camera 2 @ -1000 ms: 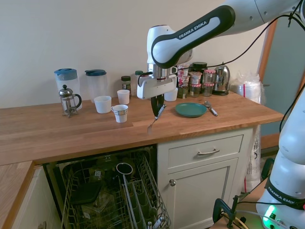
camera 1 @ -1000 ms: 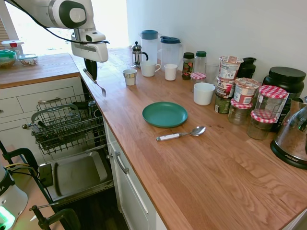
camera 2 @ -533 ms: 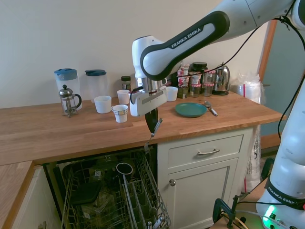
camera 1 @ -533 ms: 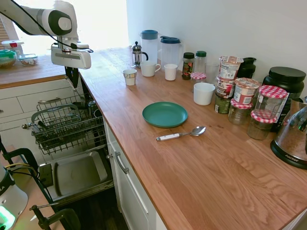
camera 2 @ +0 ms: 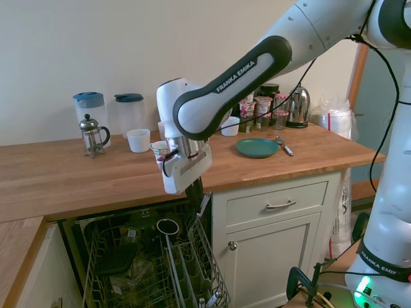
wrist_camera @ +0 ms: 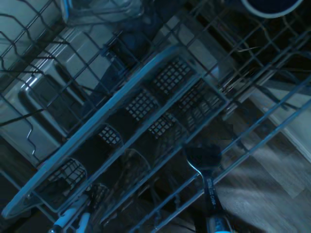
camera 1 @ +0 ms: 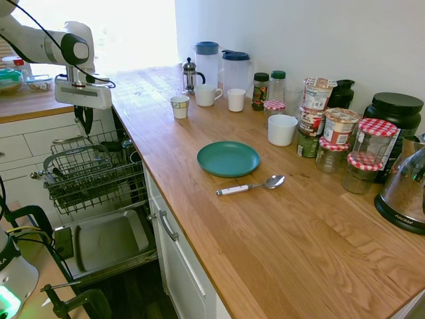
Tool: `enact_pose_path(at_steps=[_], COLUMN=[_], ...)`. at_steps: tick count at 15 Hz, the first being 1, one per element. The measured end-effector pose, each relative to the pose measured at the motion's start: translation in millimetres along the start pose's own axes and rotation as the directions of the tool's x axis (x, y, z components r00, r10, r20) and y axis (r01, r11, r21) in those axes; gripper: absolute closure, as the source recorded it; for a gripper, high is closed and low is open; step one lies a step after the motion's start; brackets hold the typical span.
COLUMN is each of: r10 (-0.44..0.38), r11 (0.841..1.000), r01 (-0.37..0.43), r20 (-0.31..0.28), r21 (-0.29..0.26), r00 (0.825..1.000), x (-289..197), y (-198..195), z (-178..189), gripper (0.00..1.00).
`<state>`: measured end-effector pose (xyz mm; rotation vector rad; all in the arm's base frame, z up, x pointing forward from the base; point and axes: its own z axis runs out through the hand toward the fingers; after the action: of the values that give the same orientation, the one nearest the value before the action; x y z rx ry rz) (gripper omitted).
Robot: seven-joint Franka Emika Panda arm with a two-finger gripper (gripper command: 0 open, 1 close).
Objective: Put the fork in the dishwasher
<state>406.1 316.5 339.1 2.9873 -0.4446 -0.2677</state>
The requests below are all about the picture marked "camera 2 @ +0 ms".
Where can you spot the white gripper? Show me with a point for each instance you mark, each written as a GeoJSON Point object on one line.
{"type": "Point", "coordinates": [189, 173]}

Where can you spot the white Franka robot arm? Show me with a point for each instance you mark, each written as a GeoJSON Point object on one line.
{"type": "Point", "coordinates": [289, 48]}

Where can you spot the black cup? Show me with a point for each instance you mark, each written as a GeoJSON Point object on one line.
{"type": "Point", "coordinates": [167, 227]}

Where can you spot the patterned paper cup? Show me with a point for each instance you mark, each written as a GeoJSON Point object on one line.
{"type": "Point", "coordinates": [158, 150]}

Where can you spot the metal cabinet knob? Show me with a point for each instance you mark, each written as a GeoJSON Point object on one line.
{"type": "Point", "coordinates": [232, 245]}

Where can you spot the plain white cup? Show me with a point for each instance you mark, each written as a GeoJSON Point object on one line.
{"type": "Point", "coordinates": [161, 130]}

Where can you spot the wide white ceramic cup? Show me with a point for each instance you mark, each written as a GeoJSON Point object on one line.
{"type": "Point", "coordinates": [230, 128]}

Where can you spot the grey cutlery basket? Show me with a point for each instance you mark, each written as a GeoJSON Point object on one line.
{"type": "Point", "coordinates": [189, 269]}

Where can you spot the teal plastic plate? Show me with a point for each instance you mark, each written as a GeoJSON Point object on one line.
{"type": "Point", "coordinates": [257, 147]}

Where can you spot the dark green can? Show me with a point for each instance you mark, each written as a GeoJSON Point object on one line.
{"type": "Point", "coordinates": [245, 126]}

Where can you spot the red-label yoghurt cup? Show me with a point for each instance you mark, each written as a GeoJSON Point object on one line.
{"type": "Point", "coordinates": [247, 109]}

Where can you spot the black plastic tray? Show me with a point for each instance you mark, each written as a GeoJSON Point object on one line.
{"type": "Point", "coordinates": [115, 260]}

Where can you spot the short blue-lidded clear pitcher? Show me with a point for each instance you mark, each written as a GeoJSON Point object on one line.
{"type": "Point", "coordinates": [128, 114]}

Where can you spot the orange-label yoghurt cup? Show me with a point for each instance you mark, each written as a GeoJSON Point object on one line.
{"type": "Point", "coordinates": [264, 105]}

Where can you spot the glass French press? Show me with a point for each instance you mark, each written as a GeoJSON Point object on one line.
{"type": "Point", "coordinates": [93, 138]}

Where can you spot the large checkered-lid glass jar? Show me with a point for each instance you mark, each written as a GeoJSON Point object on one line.
{"type": "Point", "coordinates": [281, 102]}

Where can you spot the black protein powder tub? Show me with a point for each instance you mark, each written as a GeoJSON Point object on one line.
{"type": "Point", "coordinates": [269, 90]}

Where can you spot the tall blue-lidded clear pitcher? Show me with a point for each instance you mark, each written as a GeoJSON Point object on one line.
{"type": "Point", "coordinates": [90, 110]}

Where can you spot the steel electric kettle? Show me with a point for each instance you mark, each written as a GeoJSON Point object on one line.
{"type": "Point", "coordinates": [298, 109]}

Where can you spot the white plastic bag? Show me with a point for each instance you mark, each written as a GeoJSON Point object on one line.
{"type": "Point", "coordinates": [342, 221]}

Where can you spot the bagged stack of cups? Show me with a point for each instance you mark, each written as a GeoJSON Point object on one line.
{"type": "Point", "coordinates": [335, 120]}

